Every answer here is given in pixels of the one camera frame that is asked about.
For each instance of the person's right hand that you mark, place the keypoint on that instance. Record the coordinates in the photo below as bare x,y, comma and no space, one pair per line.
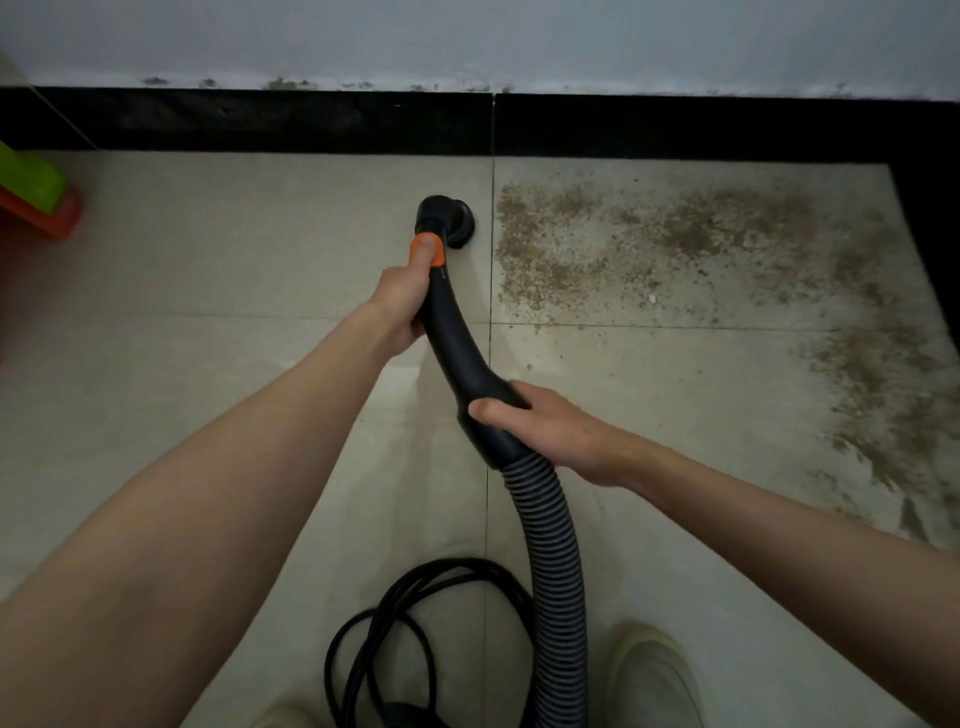
562,435

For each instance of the person's left hand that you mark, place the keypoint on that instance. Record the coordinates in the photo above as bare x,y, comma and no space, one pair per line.
401,300

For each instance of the person's right forearm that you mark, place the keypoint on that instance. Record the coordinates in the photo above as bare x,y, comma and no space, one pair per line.
810,570

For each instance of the person's left forearm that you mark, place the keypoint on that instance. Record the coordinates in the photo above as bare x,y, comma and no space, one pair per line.
172,540

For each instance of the person's right shoe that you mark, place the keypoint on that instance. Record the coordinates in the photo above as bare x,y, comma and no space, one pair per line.
652,675

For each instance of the black baseboard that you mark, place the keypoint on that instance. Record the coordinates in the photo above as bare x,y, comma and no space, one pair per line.
300,120

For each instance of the green plastic stool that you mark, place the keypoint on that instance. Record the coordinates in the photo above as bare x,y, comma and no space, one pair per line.
26,180

